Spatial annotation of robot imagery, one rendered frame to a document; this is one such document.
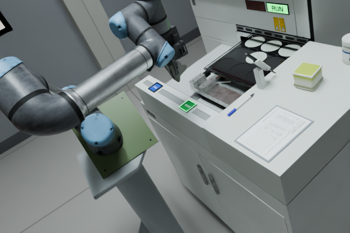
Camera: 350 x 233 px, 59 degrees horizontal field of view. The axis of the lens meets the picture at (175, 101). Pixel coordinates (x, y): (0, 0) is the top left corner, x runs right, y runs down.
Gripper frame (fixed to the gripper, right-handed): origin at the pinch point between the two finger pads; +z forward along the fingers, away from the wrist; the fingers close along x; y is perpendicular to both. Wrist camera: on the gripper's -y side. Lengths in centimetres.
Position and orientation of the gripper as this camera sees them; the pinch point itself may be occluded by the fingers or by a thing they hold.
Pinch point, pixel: (175, 80)
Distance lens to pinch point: 118.0
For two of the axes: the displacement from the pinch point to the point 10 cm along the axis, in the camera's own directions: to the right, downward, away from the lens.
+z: 3.4, 7.5, 5.7
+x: -5.5, -3.3, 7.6
